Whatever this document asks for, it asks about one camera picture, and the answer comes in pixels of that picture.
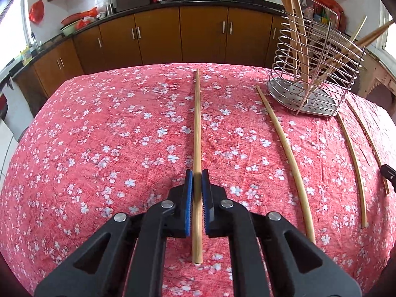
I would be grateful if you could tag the black gas stove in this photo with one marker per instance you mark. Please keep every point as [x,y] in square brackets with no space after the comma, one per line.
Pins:
[225,0]

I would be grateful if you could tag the white plastic bag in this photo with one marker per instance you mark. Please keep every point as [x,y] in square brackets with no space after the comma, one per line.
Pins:
[106,0]

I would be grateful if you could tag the metal faucet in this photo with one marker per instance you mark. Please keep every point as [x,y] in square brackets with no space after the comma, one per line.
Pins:
[35,40]

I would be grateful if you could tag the white framed window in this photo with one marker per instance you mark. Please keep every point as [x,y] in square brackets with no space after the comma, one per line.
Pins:
[391,41]

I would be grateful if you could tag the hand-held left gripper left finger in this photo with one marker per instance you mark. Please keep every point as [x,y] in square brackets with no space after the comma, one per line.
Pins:
[188,204]

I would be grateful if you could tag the wooden base cabinets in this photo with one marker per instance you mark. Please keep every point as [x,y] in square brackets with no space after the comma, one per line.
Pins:
[201,34]

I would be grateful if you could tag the pale enamel basin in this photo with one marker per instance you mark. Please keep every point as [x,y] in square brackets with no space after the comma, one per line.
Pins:
[69,30]

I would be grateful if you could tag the black kitchen countertop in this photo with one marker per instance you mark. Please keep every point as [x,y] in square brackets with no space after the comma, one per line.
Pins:
[130,11]

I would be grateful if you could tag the sliding window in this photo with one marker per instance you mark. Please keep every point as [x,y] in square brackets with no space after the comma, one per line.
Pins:
[12,37]

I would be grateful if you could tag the small plate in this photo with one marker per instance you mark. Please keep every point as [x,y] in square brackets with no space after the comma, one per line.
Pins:
[166,0]

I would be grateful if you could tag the red floral tablecloth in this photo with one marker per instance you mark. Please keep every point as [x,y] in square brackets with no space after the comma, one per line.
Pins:
[108,148]

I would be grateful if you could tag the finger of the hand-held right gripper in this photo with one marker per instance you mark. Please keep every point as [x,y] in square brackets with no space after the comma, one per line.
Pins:
[389,174]

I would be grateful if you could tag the metal cup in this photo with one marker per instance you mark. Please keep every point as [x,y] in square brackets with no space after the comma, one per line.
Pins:
[109,8]

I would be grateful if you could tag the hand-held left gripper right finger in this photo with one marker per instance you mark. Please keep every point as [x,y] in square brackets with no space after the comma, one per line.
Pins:
[205,204]

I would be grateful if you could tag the cream wooden side table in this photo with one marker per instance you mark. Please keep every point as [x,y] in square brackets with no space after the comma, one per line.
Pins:
[379,74]

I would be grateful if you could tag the yellow detergent bottle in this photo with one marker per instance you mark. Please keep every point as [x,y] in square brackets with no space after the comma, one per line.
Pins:
[27,55]

